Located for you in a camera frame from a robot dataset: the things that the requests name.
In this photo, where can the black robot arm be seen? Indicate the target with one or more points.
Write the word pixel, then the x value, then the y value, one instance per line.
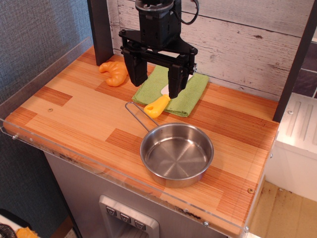
pixel 154 5

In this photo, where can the stainless steel pan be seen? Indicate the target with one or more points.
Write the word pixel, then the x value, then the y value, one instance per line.
pixel 176 155

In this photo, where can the white side cabinet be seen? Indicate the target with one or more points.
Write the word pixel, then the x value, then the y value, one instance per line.
pixel 293 159

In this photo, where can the green folded cloth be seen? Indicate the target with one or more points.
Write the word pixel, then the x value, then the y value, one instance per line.
pixel 183 95

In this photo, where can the dark right shelf post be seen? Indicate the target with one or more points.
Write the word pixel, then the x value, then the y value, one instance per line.
pixel 297 63

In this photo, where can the clear acrylic guard rail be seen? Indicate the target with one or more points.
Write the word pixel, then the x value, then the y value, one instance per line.
pixel 77 117

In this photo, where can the orange toy at corner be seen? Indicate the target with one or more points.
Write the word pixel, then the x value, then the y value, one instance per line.
pixel 26 233

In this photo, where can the yellow handled toy knife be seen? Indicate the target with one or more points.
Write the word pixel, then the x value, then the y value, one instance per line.
pixel 155 108

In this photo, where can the silver dispenser button panel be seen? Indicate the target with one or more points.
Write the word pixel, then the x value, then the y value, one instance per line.
pixel 122 221

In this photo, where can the dark shelf post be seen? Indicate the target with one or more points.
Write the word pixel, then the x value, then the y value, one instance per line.
pixel 100 27
pixel 297 63

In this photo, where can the dark left shelf post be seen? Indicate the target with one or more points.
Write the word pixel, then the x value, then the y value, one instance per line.
pixel 100 27

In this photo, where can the grey toy kitchen cabinet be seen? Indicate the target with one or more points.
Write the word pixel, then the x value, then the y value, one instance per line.
pixel 82 190

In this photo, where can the orange plastic croissant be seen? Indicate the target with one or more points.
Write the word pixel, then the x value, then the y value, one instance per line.
pixel 117 70

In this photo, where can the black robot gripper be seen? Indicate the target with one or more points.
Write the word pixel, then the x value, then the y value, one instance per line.
pixel 158 41

